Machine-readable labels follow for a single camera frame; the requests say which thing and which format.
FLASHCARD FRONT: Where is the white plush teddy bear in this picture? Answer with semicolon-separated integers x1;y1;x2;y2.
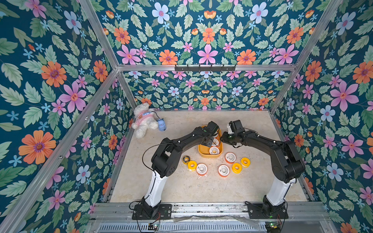
131;103;158;138

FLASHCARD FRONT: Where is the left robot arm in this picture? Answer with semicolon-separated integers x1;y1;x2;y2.
140;121;219;209

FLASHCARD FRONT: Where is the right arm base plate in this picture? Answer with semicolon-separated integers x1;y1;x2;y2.
245;202;288;219

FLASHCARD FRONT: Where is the yellow plastic storage box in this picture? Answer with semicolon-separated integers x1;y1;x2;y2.
198;129;223;158

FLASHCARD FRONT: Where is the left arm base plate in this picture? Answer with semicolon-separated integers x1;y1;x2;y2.
132;203;173;220

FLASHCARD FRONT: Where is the aluminium front rail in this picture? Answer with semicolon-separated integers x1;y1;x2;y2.
90;202;331;221

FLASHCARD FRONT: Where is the black yellow tape roll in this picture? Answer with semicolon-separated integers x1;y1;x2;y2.
182;155;190;165

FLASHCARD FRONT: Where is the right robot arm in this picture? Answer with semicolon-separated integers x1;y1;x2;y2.
221;120;306;217

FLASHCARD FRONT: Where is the orange sealing tape roll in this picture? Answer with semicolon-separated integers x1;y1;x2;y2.
209;146;220;155
218;164;230;177
196;163;208;176
212;138;220;147
224;152;237;164

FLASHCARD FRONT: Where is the black hook rack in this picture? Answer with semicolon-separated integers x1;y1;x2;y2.
174;65;236;72

